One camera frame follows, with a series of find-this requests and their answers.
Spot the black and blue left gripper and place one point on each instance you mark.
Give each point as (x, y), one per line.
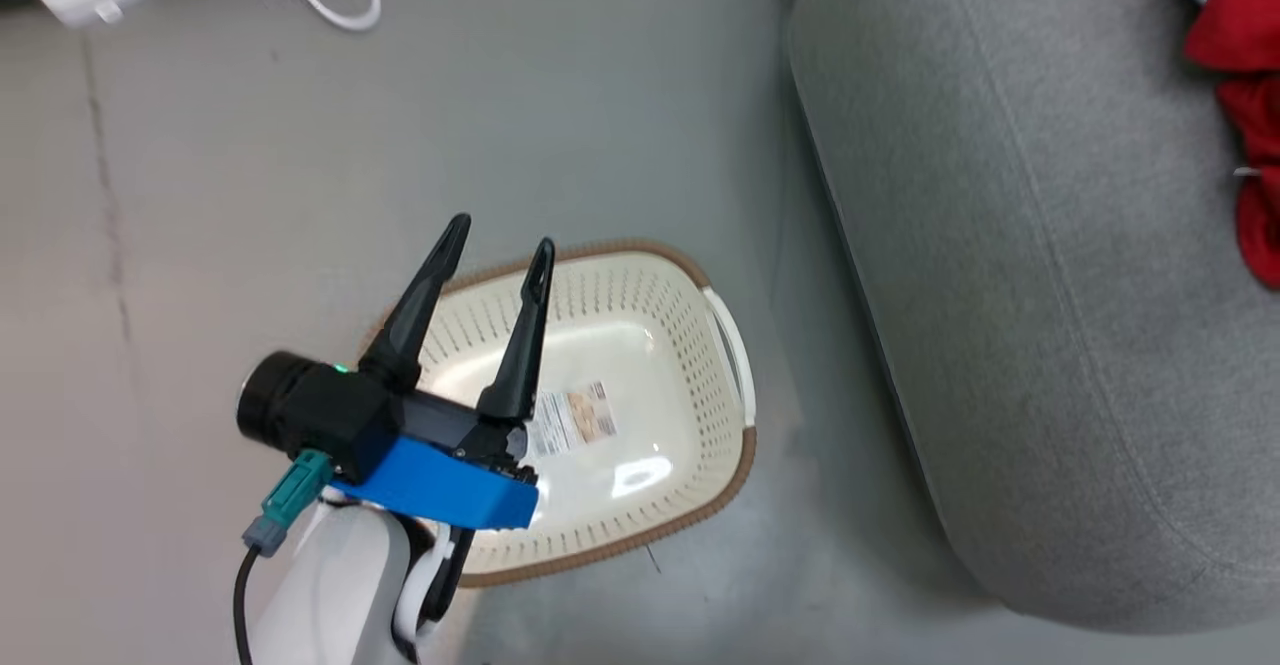
(420, 465)

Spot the red and white garment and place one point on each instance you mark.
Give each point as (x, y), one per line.
(1250, 35)

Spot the printed paper basket label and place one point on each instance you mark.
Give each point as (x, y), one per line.
(575, 420)

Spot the cream perforated laundry basket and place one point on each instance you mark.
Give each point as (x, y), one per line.
(640, 375)

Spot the grey fabric sofa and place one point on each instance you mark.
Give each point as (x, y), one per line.
(1050, 295)

